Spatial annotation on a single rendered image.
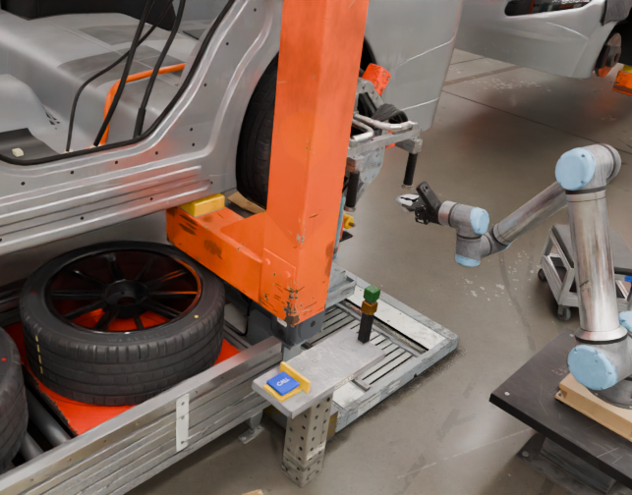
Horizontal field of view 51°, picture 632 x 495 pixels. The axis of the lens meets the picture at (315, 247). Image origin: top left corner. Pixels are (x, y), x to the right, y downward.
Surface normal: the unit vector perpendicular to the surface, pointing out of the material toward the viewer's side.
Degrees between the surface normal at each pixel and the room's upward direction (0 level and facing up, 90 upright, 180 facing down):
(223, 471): 0
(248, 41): 90
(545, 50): 103
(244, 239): 90
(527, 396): 0
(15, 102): 50
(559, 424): 0
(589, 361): 95
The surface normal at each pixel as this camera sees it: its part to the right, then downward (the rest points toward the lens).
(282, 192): -0.69, 0.29
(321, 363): 0.11, -0.87
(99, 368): 0.01, 0.50
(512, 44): -0.48, 0.62
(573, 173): -0.82, 0.10
